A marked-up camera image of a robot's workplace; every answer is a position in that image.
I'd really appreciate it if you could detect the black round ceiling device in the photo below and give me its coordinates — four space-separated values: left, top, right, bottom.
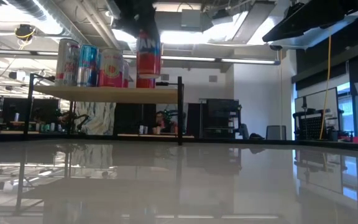
13 23 37 42

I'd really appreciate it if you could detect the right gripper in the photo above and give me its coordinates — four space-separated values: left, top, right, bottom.
261 0 347 43

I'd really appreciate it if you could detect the wooden shelf with black posts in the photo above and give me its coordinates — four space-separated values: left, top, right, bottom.
23 73 185 146

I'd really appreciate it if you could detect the whiteboard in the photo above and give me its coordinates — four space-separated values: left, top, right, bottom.
293 86 340 141

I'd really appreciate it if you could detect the grey waste bin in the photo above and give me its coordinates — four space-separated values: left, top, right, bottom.
265 124 287 141

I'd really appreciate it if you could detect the grey marbled partition panel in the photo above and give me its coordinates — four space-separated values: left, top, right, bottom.
74 101 117 136

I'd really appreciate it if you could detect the person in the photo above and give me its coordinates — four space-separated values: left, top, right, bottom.
154 111 169 135

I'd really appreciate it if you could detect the distant wooden table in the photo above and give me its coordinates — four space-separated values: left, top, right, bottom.
116 133 195 139

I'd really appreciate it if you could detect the black storage rack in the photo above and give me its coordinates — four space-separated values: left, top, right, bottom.
199 98 242 140

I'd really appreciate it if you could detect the pink soda can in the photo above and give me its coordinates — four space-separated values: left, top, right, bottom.
97 49 125 88

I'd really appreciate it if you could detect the yellow hanging cable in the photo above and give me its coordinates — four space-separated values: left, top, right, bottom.
319 35 333 140

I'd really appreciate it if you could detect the silver and blue slim can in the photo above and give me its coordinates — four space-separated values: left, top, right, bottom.
77 44 100 88

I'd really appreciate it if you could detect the long ceiling light strip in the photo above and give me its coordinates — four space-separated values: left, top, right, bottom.
0 48 282 66

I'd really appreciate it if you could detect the black pegboard rack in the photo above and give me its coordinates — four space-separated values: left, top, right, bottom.
292 108 331 141

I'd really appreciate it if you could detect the grey chair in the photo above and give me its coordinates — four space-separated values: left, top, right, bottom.
239 123 250 140

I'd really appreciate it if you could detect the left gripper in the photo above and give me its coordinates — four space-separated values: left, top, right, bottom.
112 0 161 39

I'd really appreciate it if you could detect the grey ceiling ventilation box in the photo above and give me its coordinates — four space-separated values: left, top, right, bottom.
180 8 204 32

